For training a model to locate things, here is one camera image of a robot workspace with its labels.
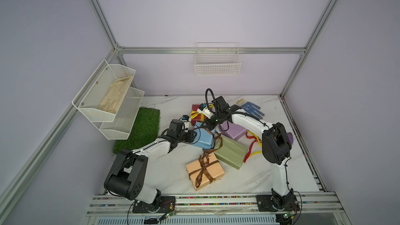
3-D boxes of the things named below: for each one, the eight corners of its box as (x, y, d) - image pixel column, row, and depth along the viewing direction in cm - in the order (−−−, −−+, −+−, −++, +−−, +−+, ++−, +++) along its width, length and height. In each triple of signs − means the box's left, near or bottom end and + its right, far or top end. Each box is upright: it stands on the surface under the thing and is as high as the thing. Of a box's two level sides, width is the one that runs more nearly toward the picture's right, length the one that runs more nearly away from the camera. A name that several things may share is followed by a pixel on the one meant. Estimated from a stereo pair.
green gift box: (212, 157, 90) (212, 153, 86) (221, 139, 98) (222, 134, 93) (240, 170, 86) (242, 166, 81) (247, 150, 94) (249, 145, 89)
